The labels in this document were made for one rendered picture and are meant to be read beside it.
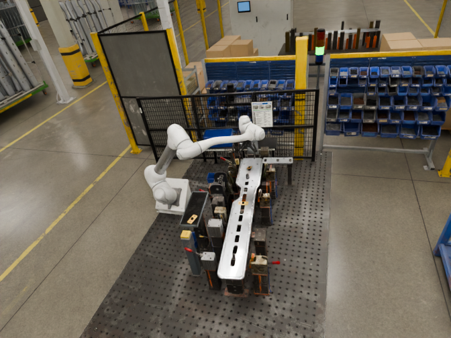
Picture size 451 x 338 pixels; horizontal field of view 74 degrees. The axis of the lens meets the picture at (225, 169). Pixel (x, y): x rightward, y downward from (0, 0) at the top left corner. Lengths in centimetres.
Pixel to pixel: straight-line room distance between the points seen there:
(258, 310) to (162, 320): 68
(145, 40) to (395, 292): 408
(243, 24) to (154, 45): 488
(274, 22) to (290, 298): 748
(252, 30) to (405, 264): 705
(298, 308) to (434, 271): 171
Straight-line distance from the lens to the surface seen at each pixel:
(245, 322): 227
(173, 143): 243
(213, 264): 215
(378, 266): 349
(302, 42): 295
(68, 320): 364
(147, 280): 261
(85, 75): 987
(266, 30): 889
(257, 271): 212
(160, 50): 442
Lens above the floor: 273
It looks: 36 degrees down
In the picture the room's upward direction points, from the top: 9 degrees counter-clockwise
